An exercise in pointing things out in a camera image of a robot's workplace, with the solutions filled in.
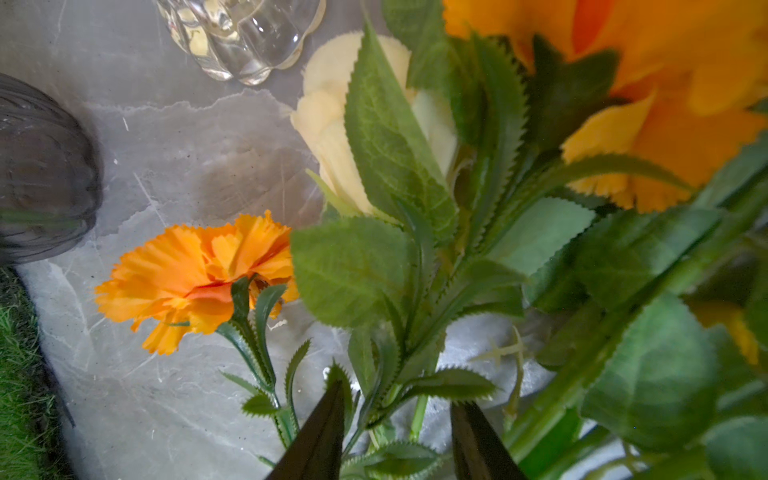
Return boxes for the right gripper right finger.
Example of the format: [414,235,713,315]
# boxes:
[450,402,527,480]

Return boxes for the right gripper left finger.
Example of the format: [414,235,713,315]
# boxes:
[267,380,345,480]

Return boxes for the orange carnation flower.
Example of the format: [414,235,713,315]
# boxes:
[94,212,299,355]

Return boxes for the orange rose flower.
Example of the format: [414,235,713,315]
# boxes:
[443,1,767,213]

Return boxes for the green artificial grass mat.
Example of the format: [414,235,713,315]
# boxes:
[1,267,76,479]

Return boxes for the cream rose flower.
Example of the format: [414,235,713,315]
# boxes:
[290,31,460,217]

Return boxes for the purple ribbed glass vase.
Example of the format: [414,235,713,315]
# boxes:
[1,74,103,266]

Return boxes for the cream fluted glass vase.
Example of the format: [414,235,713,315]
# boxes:
[155,0,327,86]

